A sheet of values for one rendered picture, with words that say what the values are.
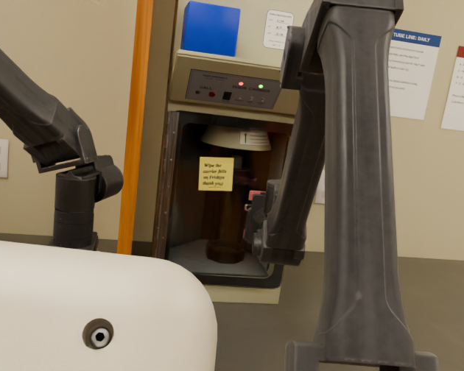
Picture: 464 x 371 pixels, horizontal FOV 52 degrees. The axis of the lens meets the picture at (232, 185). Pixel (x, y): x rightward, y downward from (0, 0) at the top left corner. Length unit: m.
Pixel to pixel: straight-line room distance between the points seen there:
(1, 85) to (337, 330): 0.47
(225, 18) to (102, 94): 0.63
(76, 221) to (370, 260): 0.47
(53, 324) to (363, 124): 0.29
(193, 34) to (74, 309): 0.79
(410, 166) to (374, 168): 1.37
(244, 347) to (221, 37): 0.62
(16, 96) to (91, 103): 0.84
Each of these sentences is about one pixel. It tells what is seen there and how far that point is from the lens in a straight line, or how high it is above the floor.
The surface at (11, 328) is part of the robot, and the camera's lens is 0.18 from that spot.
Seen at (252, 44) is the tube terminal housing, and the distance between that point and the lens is 1.06.
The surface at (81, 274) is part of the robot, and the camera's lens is 0.19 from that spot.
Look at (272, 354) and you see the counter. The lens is 1.01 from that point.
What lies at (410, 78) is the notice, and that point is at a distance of 1.70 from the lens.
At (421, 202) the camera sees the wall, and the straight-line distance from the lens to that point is 1.81.
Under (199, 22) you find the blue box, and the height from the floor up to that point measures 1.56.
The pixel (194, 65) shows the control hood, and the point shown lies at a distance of 0.94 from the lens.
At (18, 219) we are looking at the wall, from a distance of 1.58.
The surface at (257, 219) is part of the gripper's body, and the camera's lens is 0.92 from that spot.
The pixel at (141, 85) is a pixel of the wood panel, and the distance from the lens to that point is 0.95.
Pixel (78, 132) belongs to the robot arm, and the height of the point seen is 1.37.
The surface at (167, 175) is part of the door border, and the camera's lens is 1.05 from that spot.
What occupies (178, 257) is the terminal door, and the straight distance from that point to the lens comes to 1.11.
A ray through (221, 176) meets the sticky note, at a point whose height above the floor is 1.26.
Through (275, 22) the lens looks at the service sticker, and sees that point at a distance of 1.08.
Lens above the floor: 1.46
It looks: 12 degrees down
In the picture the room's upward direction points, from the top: 8 degrees clockwise
